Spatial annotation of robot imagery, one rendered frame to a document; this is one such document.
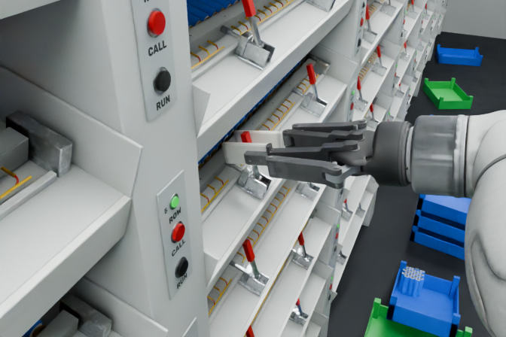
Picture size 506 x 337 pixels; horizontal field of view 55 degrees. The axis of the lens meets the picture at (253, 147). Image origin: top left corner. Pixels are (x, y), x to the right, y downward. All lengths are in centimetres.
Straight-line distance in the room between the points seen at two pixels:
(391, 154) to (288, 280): 58
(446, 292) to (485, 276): 152
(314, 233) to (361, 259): 79
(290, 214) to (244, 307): 23
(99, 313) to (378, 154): 33
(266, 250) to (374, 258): 115
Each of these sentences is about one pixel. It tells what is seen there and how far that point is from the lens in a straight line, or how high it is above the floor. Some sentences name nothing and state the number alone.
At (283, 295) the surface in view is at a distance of 104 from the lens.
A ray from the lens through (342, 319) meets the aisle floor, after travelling 175.
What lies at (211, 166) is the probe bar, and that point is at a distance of 65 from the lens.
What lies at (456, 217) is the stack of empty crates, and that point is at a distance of 196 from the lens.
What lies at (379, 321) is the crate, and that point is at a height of 0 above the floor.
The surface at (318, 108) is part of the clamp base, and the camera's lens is 88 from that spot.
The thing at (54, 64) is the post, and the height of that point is 121.
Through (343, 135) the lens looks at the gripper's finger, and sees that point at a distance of 60.
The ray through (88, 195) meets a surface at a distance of 37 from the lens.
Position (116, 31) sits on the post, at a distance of 32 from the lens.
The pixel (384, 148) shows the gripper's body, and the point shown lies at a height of 106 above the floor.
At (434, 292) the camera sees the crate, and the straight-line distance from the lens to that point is 190.
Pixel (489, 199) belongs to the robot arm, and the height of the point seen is 110.
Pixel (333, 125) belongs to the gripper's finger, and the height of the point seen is 103.
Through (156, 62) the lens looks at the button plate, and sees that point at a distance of 36.
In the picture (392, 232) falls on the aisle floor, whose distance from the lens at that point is 211.
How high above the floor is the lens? 133
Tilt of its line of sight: 31 degrees down
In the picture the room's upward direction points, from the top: straight up
